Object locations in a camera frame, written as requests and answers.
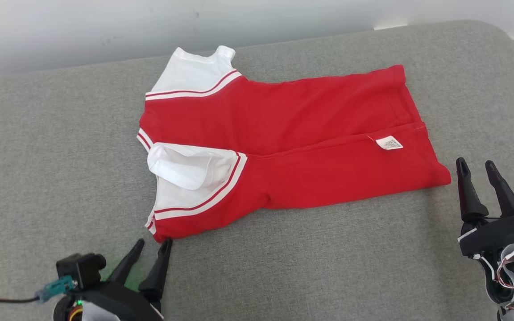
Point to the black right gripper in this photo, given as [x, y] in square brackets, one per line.
[507, 232]

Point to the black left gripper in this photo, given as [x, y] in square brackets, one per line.
[118, 303]

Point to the red white sports jersey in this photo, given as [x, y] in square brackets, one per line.
[306, 133]

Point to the grey fabric sofa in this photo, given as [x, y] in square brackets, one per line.
[283, 267]

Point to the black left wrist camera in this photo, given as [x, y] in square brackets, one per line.
[78, 269]

